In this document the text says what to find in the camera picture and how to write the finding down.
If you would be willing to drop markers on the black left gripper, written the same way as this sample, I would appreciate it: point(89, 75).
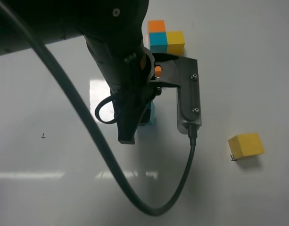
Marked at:
point(127, 67)

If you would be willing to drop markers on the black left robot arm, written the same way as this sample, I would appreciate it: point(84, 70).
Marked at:
point(33, 24)

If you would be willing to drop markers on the blue template block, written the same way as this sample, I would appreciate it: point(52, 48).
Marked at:
point(158, 42)

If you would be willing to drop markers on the yellow template block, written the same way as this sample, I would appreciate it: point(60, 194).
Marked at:
point(175, 42)

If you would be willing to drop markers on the orange template block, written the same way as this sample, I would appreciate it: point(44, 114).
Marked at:
point(155, 26)

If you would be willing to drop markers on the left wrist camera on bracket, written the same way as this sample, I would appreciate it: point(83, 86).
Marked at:
point(181, 73)

